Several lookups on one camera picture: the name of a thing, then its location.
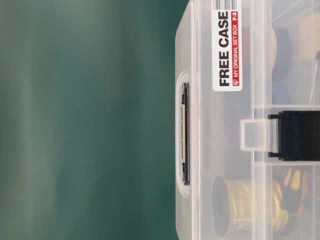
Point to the translucent plastic tool box base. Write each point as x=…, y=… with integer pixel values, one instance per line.
x=285, y=48

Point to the translucent plastic tool box lid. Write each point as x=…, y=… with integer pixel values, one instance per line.
x=215, y=132

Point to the yellow wire spool black flange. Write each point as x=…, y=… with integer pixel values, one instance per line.
x=232, y=206

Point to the white free case label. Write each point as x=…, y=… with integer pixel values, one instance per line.
x=226, y=33

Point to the black plastic box latch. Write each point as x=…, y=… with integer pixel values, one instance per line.
x=298, y=135

